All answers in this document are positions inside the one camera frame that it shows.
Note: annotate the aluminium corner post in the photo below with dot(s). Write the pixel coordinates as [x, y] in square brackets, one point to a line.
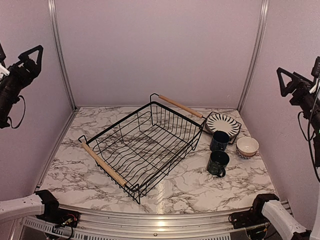
[259, 38]
[52, 9]

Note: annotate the black wire dish rack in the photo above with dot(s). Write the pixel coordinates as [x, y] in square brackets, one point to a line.
[147, 144]

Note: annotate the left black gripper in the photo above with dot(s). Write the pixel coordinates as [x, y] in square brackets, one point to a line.
[26, 77]

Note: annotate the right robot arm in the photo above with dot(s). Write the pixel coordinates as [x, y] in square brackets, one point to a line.
[284, 223]

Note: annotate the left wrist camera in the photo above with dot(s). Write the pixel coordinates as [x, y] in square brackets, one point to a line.
[4, 72]

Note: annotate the left wooden rack handle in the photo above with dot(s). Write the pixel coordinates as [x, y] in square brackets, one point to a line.
[104, 165]

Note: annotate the right aluminium corner post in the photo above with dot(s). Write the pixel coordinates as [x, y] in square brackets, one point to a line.
[259, 38]

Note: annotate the dark green mug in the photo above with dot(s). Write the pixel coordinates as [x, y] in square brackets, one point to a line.
[217, 163]

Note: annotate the white striped round plate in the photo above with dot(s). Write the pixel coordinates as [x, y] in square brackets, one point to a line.
[221, 122]

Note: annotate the left aluminium corner post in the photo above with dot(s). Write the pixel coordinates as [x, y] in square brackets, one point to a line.
[52, 9]

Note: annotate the square floral black-backed plate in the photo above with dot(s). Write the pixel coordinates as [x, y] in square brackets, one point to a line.
[232, 139]

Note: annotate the navy blue mug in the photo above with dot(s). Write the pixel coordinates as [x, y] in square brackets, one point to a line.
[219, 141]

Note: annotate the wooden rack handle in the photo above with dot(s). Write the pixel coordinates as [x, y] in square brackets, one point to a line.
[181, 106]
[104, 165]

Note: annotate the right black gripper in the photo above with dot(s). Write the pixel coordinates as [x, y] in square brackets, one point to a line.
[301, 83]

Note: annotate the beige ceramic bowl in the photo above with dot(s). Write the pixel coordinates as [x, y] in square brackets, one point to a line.
[247, 145]

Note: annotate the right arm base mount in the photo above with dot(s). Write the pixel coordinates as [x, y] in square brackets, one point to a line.
[253, 216]

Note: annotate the right wooden rack handle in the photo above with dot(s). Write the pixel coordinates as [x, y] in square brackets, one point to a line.
[181, 106]

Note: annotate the aluminium front frame rail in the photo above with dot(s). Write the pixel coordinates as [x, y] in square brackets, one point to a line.
[109, 225]

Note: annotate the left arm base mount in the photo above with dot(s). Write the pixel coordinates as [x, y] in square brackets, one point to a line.
[53, 213]

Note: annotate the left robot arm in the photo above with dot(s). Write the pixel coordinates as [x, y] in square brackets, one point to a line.
[12, 80]

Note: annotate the blue white patterned bowl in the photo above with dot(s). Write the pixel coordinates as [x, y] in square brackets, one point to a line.
[245, 156]

